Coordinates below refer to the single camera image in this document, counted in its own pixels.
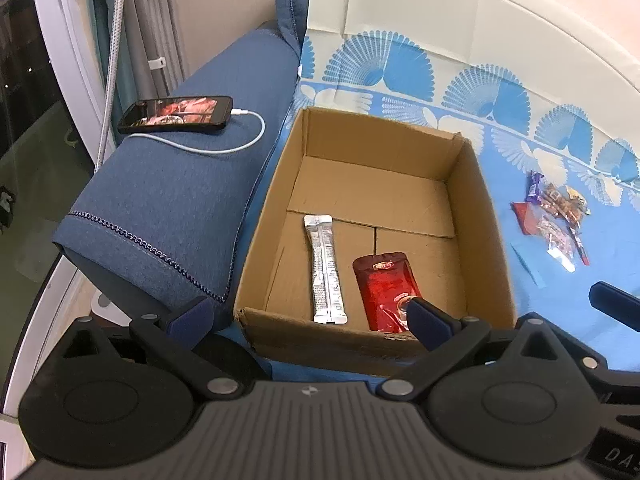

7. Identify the braided silver hose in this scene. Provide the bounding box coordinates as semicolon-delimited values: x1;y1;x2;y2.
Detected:
94;0;127;173

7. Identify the white window frame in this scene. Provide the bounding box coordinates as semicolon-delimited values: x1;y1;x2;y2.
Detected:
27;0;123;163

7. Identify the grey curtain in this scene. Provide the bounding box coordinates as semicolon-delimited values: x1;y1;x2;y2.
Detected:
120;0;190;100

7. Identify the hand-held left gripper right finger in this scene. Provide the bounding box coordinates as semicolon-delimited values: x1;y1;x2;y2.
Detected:
375;297;608;401

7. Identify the light blue paper strip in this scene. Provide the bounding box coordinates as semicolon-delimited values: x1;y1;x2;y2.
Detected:
510;242;549;289

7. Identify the red white stick packet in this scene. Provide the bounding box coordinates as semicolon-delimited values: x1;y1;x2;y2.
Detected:
571;222;591;266

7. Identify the purple candy wrapper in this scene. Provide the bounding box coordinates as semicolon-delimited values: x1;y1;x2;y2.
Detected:
524;170;544;206

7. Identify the clear pink snack packet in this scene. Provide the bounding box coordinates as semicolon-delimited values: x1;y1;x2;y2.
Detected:
539;215;581;273

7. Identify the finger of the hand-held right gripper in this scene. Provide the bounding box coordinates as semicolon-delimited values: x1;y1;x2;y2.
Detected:
589;281;640;319

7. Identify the white charging cable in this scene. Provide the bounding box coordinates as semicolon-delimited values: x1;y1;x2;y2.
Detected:
129;108;266;155

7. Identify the red square snack packet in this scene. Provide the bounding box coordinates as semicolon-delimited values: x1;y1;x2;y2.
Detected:
510;201;542;236

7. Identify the blue white fan-print cloth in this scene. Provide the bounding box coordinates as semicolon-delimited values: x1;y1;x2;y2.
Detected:
215;0;640;381

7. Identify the red foil pouch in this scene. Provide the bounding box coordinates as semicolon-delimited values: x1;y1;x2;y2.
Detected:
352;253;426;335

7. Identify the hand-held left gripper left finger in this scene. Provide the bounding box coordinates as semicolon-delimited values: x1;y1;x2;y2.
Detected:
60;296;246;401

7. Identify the black smartphone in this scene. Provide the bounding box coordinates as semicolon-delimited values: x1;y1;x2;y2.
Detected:
117;95;234;135

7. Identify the brown cardboard box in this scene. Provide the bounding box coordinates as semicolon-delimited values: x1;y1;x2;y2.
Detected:
234;106;518;378

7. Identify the yellow snack bar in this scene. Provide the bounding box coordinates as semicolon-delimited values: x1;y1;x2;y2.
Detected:
565;186;592;216

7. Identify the silver stick packet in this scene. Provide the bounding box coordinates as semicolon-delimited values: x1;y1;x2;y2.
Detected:
303;214;348;325

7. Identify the clear brown snack packet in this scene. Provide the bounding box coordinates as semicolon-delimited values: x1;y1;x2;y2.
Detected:
541;183;583;226

